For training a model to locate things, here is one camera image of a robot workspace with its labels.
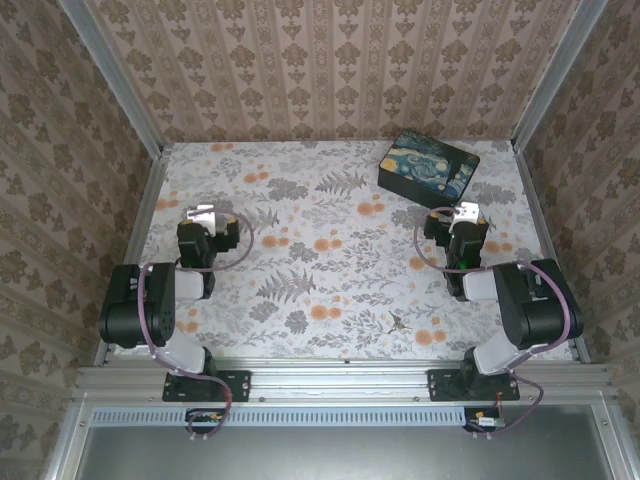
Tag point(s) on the silver key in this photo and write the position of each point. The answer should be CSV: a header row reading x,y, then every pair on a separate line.
x,y
404,327

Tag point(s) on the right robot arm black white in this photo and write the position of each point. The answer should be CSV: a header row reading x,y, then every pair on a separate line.
x,y
540,310

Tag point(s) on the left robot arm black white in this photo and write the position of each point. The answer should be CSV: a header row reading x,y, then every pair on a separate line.
x,y
135,305

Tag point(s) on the black box starry night lid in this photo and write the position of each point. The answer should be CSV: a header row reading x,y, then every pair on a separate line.
x,y
425,165

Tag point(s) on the floral table cloth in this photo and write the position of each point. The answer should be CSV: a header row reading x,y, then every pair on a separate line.
x,y
320,200

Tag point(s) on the small connector circuit board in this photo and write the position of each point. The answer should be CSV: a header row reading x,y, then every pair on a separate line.
x,y
205,419
487,422

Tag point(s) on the grey metal sheet panel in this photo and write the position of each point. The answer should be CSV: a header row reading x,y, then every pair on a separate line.
x,y
350,450

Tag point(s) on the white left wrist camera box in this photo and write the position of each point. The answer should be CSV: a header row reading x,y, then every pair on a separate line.
x,y
200,216

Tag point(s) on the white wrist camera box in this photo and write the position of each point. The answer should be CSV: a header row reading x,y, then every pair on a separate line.
x,y
469,212
200,216

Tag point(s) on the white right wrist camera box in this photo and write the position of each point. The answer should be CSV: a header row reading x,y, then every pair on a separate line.
x,y
469,212

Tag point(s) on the aluminium table side rail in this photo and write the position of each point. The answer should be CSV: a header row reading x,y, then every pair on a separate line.
x,y
145,215
544,225

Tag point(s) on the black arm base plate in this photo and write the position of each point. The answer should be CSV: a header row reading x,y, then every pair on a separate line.
x,y
442,385
235,385

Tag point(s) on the aluminium front frame rail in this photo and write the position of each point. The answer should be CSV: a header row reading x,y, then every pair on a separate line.
x,y
340,380

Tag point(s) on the aluminium upright frame post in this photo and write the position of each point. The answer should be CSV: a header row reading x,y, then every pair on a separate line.
x,y
556,75
119,75

